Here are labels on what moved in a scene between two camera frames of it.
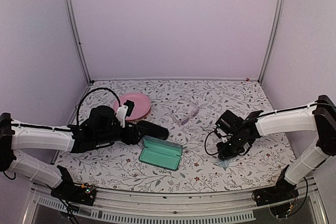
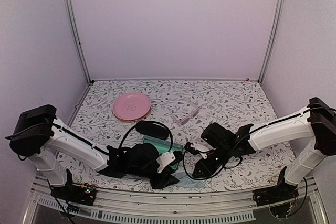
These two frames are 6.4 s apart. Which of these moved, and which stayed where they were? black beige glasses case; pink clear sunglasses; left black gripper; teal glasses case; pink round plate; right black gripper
Moved: left black gripper; right black gripper
Stayed: pink clear sunglasses; pink round plate; black beige glasses case; teal glasses case
